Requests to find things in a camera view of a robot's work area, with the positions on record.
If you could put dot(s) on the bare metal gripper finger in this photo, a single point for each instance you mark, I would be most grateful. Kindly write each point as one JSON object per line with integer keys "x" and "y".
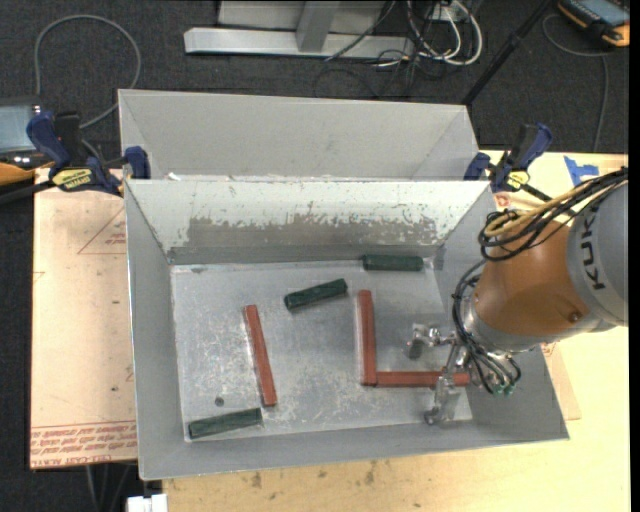
{"x": 446, "y": 399}
{"x": 431, "y": 336}

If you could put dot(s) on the red-brown flat block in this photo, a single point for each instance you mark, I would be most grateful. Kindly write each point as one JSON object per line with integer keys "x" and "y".
{"x": 406, "y": 379}
{"x": 367, "y": 335}
{"x": 261, "y": 356}

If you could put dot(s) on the dark green flat block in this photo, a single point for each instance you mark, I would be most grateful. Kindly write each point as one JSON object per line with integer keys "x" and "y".
{"x": 225, "y": 423}
{"x": 392, "y": 263}
{"x": 316, "y": 294}

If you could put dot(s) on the grey metal bin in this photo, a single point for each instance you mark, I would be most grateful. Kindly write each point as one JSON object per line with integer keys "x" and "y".
{"x": 310, "y": 340}

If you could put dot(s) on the brown cardboard board red print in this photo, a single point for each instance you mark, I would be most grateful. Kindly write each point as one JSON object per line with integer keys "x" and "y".
{"x": 80, "y": 310}

